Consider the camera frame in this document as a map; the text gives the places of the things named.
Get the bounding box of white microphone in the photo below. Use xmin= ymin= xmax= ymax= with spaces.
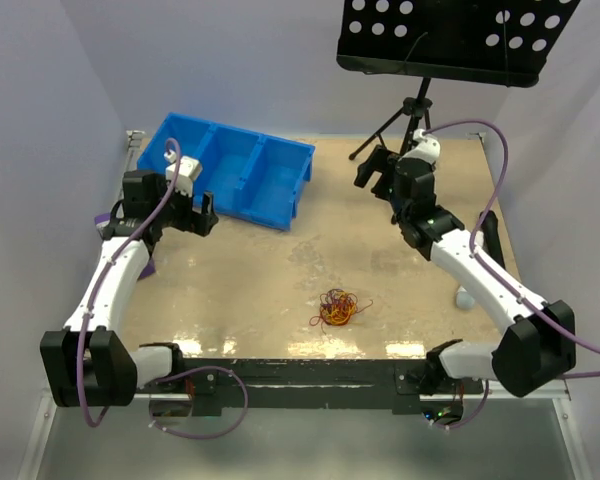
xmin=455 ymin=285 xmax=476 ymax=311

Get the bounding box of black microphone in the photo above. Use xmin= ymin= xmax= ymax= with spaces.
xmin=481 ymin=210 xmax=506 ymax=269

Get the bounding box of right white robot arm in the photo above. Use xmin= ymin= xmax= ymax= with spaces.
xmin=354 ymin=145 xmax=576 ymax=397

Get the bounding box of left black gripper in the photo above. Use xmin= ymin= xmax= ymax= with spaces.
xmin=152 ymin=174 xmax=218 ymax=236

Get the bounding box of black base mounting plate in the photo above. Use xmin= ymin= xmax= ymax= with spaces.
xmin=129 ymin=357 xmax=486 ymax=417

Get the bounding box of blue three-compartment plastic bin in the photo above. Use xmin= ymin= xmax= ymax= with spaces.
xmin=137 ymin=113 xmax=315 ymax=231

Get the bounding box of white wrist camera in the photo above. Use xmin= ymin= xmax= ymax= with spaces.
xmin=164 ymin=150 xmax=203 ymax=197
xmin=402 ymin=129 xmax=441 ymax=166

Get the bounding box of red yellow wire bundle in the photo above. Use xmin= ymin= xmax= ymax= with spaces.
xmin=308 ymin=287 xmax=375 ymax=336

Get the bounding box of black music stand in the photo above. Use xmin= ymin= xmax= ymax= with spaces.
xmin=335 ymin=0 xmax=584 ymax=161

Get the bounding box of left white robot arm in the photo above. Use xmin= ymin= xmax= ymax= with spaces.
xmin=40 ymin=157 xmax=218 ymax=407

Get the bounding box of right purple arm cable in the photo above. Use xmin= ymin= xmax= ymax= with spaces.
xmin=424 ymin=118 xmax=600 ymax=361

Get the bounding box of purple metronome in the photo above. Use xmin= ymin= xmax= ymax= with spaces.
xmin=94 ymin=213 xmax=156 ymax=280

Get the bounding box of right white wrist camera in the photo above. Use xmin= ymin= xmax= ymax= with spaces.
xmin=402 ymin=129 xmax=441 ymax=166

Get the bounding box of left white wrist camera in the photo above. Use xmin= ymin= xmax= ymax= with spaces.
xmin=164 ymin=150 xmax=203 ymax=197

